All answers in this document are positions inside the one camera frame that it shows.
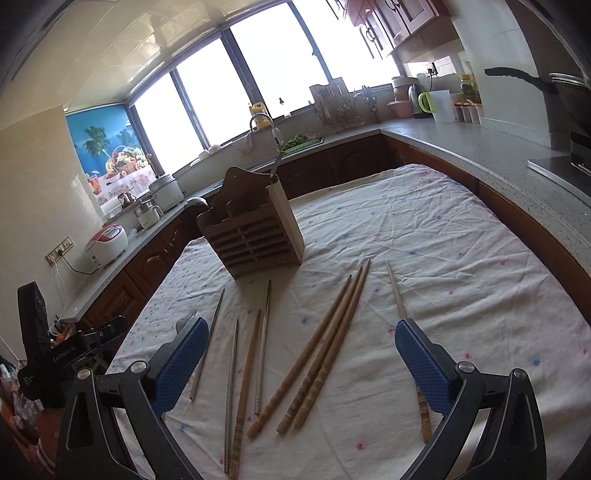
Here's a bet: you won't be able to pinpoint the dark wooden chopstick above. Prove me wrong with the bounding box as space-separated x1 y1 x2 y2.
228 309 262 480

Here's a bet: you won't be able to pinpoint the metal chopstick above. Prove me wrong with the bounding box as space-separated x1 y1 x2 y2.
223 319 239 477
254 280 273 417
189 288 225 402

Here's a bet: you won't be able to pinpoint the silver spoon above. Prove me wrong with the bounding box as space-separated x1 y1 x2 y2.
185 196 211 217

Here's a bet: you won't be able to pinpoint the chrome kitchen faucet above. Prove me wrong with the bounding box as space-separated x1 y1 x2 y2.
249 112 283 147

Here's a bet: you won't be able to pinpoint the red white rice cooker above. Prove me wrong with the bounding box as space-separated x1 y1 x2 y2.
85 224 128 268

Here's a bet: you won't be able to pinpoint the white blender jug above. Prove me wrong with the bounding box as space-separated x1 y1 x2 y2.
133 200 163 230

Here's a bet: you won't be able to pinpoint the white steamer pot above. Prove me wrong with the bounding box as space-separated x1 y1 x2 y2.
148 174 184 212

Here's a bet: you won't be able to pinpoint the fruit beach poster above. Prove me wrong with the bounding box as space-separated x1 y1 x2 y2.
66 105 155 205

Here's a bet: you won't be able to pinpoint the floral white tablecloth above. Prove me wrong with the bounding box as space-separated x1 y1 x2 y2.
110 166 590 479

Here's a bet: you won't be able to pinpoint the wooden utensil holder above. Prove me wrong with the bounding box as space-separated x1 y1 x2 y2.
197 167 304 279

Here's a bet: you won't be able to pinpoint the gas stove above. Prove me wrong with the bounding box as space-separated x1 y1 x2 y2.
528 132 591 205

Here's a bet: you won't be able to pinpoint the yellow bottle on sill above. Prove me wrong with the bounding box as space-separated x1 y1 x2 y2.
249 102 273 130

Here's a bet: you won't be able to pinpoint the green vegetable basket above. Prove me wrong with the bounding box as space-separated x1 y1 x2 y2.
279 134 324 155

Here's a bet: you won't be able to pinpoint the condiment bottles rack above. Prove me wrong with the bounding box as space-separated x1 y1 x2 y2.
455 74 484 124

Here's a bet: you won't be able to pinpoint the white green pitcher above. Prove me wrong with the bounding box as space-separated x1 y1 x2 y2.
418 90 457 124

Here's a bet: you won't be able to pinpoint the black wok pan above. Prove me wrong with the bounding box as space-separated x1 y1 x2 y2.
484 67 591 136

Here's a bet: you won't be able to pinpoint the pink basin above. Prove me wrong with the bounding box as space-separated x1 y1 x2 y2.
388 100 414 119

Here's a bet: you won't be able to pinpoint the steel electric kettle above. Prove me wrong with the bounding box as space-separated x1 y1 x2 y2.
408 83 425 118

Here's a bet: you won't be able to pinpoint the dish drying rack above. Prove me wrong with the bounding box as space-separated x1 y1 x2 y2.
310 77 381 131

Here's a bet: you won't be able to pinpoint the wall power socket left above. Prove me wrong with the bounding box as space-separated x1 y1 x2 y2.
45 236 74 267

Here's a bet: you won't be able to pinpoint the wall cabinets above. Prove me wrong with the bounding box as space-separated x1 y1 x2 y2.
329 0 458 61

